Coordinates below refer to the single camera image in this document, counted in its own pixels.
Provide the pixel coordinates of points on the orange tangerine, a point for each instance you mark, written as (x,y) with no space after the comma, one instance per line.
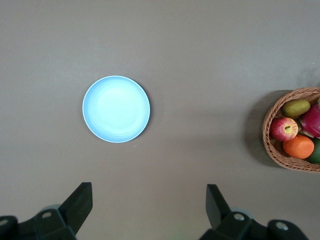
(298,147)

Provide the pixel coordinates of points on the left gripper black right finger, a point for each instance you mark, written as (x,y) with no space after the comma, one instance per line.
(217,212)

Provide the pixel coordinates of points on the brown wicker basket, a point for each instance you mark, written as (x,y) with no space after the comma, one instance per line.
(268,147)

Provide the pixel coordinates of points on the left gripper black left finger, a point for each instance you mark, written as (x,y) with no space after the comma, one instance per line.
(77,207)

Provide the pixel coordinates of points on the dark green avocado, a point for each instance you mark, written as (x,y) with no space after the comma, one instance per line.
(316,153)

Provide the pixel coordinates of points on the brown table cloth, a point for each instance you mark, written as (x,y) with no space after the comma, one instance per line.
(175,50)

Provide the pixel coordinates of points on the light blue round plate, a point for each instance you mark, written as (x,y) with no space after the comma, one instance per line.
(116,110)

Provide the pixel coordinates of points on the pink dragon fruit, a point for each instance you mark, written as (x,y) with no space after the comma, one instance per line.
(312,120)

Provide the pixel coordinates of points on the brown green kiwi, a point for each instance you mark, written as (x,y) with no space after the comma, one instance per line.
(296,108)

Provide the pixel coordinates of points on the red yellow apple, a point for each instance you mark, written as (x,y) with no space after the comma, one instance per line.
(283,128)

